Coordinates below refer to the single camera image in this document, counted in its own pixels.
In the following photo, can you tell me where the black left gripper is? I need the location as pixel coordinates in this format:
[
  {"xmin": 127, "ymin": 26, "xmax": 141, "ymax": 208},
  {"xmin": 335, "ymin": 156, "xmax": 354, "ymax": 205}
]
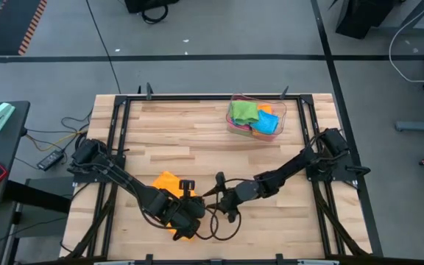
[{"xmin": 167, "ymin": 179, "xmax": 206, "ymax": 242}]

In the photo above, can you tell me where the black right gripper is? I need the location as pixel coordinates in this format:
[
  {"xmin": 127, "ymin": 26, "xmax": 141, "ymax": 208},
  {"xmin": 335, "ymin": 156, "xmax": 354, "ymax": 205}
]
[{"xmin": 214, "ymin": 171, "xmax": 261, "ymax": 224}]

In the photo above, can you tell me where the blue microfiber towel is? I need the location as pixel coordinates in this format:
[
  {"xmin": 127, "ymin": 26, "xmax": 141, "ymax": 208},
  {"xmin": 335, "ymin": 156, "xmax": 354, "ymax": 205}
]
[{"xmin": 250, "ymin": 109, "xmax": 280, "ymax": 135}]

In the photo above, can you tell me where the clear plastic bin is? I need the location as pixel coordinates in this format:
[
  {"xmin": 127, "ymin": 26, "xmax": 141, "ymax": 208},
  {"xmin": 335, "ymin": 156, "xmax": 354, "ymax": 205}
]
[{"xmin": 225, "ymin": 93, "xmax": 289, "ymax": 143}]

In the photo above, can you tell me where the black controller box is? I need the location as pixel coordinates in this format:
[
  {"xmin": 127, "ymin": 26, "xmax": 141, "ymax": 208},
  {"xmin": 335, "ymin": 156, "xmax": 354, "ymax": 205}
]
[{"xmin": 37, "ymin": 149, "xmax": 66, "ymax": 172}]

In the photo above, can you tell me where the dark grey desk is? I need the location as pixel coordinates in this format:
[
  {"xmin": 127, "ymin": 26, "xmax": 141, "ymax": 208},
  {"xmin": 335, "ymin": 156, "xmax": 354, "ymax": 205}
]
[{"xmin": 0, "ymin": 99, "xmax": 32, "ymax": 209}]

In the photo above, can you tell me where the grey desk foot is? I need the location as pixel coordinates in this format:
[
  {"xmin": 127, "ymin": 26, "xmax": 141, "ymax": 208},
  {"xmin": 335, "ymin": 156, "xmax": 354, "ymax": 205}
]
[{"xmin": 395, "ymin": 117, "xmax": 424, "ymax": 133}]

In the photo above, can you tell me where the black floor box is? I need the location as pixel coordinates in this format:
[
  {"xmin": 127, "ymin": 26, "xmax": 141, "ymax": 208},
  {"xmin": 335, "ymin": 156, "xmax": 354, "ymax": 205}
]
[{"xmin": 123, "ymin": 0, "xmax": 180, "ymax": 15}]

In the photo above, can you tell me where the black cabinet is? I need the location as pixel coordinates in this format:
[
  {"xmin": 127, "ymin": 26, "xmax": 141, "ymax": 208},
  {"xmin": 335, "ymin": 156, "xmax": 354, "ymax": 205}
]
[{"xmin": 335, "ymin": 0, "xmax": 424, "ymax": 40}]

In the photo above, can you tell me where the black orange striped floor mat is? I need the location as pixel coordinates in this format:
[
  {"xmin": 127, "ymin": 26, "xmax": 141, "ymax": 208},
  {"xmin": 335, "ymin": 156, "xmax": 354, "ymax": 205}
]
[{"xmin": 0, "ymin": 0, "xmax": 49, "ymax": 57}]

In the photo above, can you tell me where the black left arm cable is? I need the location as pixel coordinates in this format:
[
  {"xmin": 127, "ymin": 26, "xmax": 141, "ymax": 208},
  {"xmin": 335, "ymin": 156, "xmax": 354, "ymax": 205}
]
[{"xmin": 195, "ymin": 205, "xmax": 220, "ymax": 241}]

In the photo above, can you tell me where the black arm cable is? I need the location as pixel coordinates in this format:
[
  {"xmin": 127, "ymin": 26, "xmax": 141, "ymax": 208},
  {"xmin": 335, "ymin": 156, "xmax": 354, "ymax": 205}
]
[
  {"xmin": 201, "ymin": 176, "xmax": 243, "ymax": 242},
  {"xmin": 195, "ymin": 205, "xmax": 220, "ymax": 241}
]

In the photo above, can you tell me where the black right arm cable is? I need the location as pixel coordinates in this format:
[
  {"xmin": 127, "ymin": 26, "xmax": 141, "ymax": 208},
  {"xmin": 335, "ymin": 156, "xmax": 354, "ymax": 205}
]
[{"xmin": 201, "ymin": 176, "xmax": 243, "ymax": 242}]

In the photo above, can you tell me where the yellow floor cable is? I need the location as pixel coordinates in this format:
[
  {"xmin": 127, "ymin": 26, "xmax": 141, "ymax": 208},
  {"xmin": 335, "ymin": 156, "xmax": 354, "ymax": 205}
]
[{"xmin": 26, "ymin": 128, "xmax": 88, "ymax": 152}]

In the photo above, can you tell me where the white floor cable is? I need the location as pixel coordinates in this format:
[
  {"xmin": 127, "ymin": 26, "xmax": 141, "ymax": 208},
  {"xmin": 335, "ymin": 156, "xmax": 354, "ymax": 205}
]
[{"xmin": 387, "ymin": 0, "xmax": 424, "ymax": 84}]

